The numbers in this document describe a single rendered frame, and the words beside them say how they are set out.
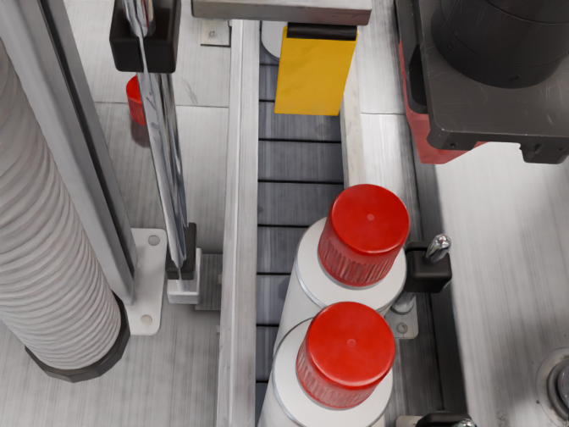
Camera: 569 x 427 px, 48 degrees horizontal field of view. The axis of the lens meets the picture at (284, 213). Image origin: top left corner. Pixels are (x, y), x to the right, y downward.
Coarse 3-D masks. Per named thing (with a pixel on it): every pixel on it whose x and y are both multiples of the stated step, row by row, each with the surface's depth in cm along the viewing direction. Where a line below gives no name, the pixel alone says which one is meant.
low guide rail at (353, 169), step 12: (348, 84) 50; (348, 96) 50; (348, 108) 49; (348, 120) 49; (348, 132) 48; (360, 132) 48; (348, 144) 48; (360, 144) 48; (348, 156) 47; (360, 156) 47; (348, 168) 47; (360, 168) 47; (348, 180) 46; (360, 180) 46
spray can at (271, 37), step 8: (264, 24) 53; (272, 24) 52; (280, 24) 52; (264, 32) 54; (272, 32) 53; (280, 32) 52; (264, 40) 55; (272, 40) 54; (280, 40) 53; (264, 48) 55; (272, 48) 54; (280, 48) 54; (272, 56) 55
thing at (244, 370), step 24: (240, 96) 43; (240, 120) 42; (240, 144) 41; (240, 168) 41; (240, 192) 40; (240, 216) 39; (240, 240) 38; (240, 264) 38; (240, 288) 37; (240, 312) 36; (240, 336) 36; (240, 360) 35; (240, 384) 34; (240, 408) 34
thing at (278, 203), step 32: (288, 128) 52; (320, 128) 52; (288, 160) 51; (320, 160) 51; (288, 192) 49; (320, 192) 50; (288, 224) 48; (288, 256) 47; (256, 320) 45; (256, 352) 44; (256, 384) 43; (256, 416) 42
